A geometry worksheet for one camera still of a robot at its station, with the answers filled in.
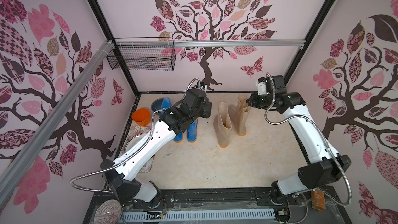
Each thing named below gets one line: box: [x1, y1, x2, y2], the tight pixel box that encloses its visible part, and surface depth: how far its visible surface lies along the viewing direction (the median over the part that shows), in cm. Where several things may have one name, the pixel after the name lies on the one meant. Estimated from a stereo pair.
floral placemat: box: [138, 154, 155, 174], surface depth 85 cm
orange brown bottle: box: [310, 188, 326, 211], surface depth 72 cm
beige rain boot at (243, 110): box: [236, 94, 252, 137], surface depth 79 cm
